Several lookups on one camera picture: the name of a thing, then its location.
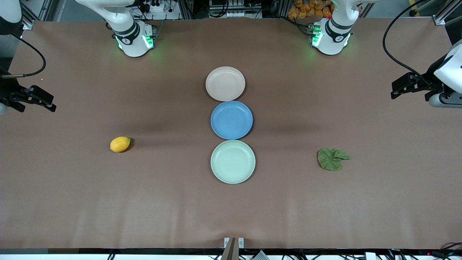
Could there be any pale green round plate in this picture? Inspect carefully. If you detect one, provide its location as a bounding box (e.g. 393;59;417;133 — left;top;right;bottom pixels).
210;140;256;185

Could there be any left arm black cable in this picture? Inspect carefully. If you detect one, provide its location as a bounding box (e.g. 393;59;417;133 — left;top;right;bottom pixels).
382;0;434;84

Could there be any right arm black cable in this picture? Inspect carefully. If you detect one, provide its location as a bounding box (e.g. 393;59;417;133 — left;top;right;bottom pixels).
2;34;47;79

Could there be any pink round plate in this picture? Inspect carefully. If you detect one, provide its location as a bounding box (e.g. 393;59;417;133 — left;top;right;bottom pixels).
205;66;246;102

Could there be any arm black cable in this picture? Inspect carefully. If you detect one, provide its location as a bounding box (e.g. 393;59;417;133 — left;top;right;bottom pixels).
382;0;434;84
2;34;47;79

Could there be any brown table cover mat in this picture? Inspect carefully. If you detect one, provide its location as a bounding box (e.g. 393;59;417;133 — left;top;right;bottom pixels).
0;18;462;250

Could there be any blue round plate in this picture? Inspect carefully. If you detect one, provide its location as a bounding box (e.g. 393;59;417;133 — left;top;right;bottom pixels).
210;100;254;140

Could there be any aluminium frame profile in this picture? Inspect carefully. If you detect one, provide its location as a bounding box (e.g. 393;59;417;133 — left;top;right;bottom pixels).
21;0;55;30
432;0;462;26

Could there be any green lettuce leaf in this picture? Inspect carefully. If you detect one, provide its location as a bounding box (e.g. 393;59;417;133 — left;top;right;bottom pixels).
317;148;352;172

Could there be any white power strip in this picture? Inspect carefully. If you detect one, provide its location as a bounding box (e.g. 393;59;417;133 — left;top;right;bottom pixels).
141;0;167;13

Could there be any bag of orange snacks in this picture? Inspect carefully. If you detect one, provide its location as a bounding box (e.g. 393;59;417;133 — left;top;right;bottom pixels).
288;0;333;19

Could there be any yellow lemon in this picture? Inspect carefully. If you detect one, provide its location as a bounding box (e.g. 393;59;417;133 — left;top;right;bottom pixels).
110;136;131;153

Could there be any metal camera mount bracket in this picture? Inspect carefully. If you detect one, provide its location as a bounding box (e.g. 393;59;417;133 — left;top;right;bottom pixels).
221;237;245;260

